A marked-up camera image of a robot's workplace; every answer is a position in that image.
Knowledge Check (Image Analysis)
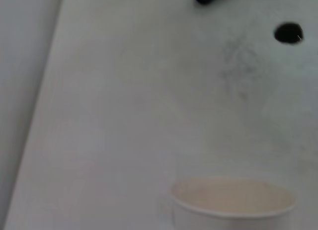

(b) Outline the small black round object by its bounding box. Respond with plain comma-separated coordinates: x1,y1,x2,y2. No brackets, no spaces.
274,22,304,45

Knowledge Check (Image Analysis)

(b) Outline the white paper cup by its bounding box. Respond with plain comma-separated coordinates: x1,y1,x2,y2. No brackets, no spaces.
170,176,297,230

